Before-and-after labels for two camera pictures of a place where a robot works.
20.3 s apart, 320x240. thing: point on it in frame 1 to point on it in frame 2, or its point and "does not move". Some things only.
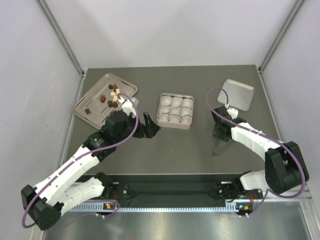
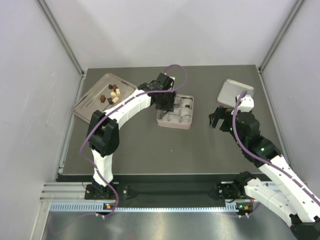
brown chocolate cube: x=114 y=87 does not move
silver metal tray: x=108 y=94 does not move
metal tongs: x=213 y=153 to x=177 y=104
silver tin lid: x=240 y=95 does not move
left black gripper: x=142 y=133 to x=169 y=106
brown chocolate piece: x=102 y=98 does not move
